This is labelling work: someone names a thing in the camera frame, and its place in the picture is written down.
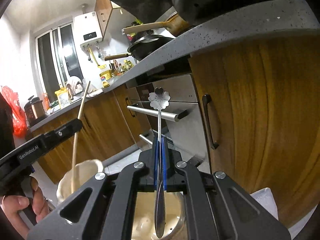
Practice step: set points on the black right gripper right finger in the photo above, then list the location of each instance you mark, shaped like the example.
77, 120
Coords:
216, 207

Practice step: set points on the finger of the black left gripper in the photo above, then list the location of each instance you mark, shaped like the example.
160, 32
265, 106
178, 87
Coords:
64, 132

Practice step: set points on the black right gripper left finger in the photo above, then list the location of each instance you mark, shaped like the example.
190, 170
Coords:
104, 207

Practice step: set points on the wooden chopstick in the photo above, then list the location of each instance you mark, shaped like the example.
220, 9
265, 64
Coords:
75, 141

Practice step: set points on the silver flower-handle spoon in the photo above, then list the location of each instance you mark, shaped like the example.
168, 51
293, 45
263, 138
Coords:
159, 100

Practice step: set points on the person's left hand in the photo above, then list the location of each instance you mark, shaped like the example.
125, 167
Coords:
11, 205

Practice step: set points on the black rice cooker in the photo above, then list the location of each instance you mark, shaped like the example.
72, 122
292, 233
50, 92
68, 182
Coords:
34, 110

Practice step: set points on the red plastic bag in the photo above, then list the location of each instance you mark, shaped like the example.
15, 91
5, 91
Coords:
18, 114

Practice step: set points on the yellow seasoning package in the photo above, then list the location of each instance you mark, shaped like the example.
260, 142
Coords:
104, 77

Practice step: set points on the stainless built-in oven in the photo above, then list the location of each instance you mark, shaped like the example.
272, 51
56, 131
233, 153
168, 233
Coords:
182, 122

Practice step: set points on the white water heater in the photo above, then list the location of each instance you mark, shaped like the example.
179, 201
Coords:
87, 29

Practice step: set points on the brown frying pan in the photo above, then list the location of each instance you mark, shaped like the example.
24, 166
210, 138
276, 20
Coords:
174, 24

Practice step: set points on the wooden cabinet door handle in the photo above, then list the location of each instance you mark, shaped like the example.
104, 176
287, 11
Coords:
206, 99

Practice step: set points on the black wok wooden handle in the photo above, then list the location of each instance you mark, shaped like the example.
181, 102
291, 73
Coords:
142, 47

